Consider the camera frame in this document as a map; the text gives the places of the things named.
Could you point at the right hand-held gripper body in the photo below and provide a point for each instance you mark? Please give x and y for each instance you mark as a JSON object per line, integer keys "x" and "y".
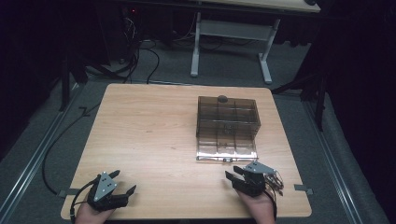
{"x": 253, "y": 183}

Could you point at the person's right hand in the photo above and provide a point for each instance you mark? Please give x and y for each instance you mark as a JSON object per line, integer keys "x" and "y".
{"x": 261, "y": 208}

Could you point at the person's left hand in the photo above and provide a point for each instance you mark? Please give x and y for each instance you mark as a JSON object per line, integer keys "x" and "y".
{"x": 88, "y": 216}

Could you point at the grey tape tab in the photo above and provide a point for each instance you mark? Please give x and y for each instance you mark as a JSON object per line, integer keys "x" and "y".
{"x": 303, "y": 188}
{"x": 67, "y": 193}

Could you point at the white-framed desk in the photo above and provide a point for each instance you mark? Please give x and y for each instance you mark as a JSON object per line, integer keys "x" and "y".
{"x": 233, "y": 30}

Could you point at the black metal stand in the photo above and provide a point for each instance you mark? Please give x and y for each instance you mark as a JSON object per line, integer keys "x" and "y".
{"x": 64, "y": 84}
{"x": 319, "y": 102}

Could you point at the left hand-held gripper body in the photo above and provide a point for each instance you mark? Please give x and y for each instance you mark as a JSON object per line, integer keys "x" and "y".
{"x": 104, "y": 186}

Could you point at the metal floor rail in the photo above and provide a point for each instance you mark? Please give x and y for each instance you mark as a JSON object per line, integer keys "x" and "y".
{"x": 333, "y": 161}
{"x": 34, "y": 161}

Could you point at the brown transparent plastic compartment box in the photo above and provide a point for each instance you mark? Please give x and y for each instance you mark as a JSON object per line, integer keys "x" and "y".
{"x": 229, "y": 127}

